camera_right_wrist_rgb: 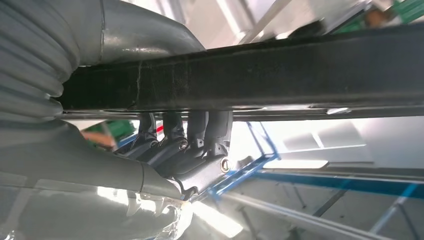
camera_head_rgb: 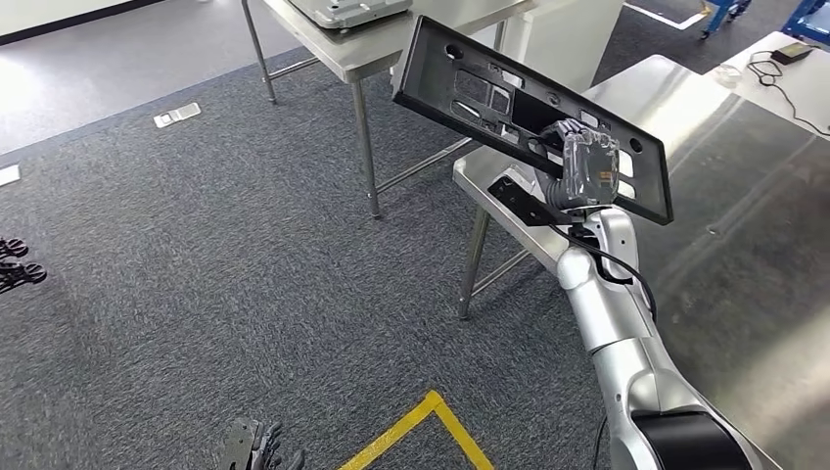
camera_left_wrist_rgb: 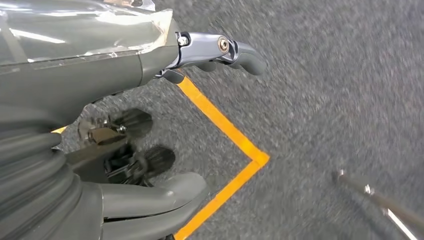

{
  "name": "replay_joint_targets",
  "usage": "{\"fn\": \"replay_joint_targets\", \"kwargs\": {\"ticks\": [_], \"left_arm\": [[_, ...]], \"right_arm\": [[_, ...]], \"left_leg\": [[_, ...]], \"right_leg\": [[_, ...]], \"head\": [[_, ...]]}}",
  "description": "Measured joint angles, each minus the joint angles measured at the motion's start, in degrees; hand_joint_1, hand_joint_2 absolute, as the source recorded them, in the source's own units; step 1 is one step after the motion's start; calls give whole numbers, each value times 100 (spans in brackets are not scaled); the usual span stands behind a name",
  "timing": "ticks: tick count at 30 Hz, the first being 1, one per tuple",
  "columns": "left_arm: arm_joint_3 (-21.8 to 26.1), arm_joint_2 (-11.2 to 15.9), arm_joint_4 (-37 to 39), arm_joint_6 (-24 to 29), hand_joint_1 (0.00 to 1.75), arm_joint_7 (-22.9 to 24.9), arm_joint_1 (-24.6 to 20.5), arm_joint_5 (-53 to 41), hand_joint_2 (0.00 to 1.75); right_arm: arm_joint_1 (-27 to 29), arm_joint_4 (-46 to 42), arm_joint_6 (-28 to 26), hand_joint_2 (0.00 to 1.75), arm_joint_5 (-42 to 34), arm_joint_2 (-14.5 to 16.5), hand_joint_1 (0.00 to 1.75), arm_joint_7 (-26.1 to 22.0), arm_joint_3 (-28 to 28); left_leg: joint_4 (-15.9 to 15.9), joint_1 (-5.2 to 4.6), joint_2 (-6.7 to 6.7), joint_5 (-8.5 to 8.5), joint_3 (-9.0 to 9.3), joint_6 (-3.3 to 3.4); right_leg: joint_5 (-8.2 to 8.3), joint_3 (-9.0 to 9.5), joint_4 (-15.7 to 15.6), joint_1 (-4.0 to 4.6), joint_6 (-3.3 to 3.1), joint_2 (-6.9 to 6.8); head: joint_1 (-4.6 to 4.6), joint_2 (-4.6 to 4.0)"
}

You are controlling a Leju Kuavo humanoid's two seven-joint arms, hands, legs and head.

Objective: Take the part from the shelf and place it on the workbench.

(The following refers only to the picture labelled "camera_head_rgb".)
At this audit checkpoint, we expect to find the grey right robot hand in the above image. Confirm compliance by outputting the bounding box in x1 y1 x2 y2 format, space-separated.
527 117 622 211

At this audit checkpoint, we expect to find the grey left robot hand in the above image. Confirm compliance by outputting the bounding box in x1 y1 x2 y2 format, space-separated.
249 421 307 470

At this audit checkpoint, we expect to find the black plastic plate frame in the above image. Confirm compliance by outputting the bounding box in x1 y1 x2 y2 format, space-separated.
392 15 676 227

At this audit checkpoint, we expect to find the stainless steel workbench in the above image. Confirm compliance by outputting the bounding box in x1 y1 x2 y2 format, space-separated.
451 54 830 470

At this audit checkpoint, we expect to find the blue metal shelf rack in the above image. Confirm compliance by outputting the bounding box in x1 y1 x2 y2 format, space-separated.
698 0 754 41
781 0 830 48

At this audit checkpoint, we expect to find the yellow floor tape square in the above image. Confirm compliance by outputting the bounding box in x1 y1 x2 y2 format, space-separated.
336 390 496 470

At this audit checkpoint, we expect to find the white table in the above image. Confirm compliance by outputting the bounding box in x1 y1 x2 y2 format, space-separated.
705 30 830 141

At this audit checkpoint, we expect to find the black power adapter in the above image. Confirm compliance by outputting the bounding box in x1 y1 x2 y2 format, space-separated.
769 41 815 67

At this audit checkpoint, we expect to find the stainless steel table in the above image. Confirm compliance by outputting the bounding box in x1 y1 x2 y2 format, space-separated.
240 0 539 220

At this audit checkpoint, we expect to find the grey floor outlet plate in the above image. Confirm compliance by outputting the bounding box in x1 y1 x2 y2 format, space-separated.
153 101 203 130

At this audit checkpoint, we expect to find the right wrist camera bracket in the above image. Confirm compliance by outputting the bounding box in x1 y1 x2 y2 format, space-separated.
486 173 576 228

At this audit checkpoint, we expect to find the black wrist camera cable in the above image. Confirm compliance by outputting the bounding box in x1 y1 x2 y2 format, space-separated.
549 223 658 326

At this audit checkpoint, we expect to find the black power cable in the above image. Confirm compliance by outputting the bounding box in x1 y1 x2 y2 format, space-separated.
745 50 830 139

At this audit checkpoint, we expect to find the black hanging arm cable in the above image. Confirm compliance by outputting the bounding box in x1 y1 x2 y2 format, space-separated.
591 414 609 470

